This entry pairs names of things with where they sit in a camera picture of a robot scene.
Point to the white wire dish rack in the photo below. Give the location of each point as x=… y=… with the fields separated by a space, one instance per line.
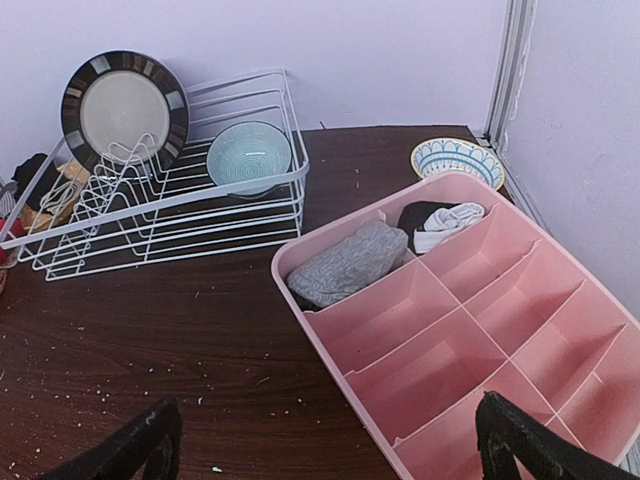
x=133 y=212

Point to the grey striped underwear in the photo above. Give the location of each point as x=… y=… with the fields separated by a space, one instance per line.
x=7 y=200

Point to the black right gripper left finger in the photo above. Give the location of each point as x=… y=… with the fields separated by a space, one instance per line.
x=149 y=443

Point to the grey rolled underwear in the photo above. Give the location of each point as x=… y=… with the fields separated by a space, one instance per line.
x=354 y=263

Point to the black cloth on plate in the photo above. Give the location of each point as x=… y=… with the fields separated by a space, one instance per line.
x=23 y=175

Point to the black and white rolled underwear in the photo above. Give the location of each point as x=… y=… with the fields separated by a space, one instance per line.
x=428 y=224

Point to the pink divided organizer box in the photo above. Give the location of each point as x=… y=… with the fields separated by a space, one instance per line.
x=500 y=306

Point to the right aluminium frame post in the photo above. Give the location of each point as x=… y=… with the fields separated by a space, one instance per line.
x=516 y=40

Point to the light blue ceramic bowl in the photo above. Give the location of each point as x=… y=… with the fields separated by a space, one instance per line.
x=248 y=151

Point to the blue patterned yellow bowl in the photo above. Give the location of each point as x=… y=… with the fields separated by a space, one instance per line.
x=441 y=155

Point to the red underwear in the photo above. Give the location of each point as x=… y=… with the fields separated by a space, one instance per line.
x=7 y=255

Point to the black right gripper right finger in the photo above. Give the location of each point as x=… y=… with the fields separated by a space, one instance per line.
x=508 y=437

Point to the dark rimmed beige plate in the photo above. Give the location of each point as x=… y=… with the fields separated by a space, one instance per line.
x=117 y=97

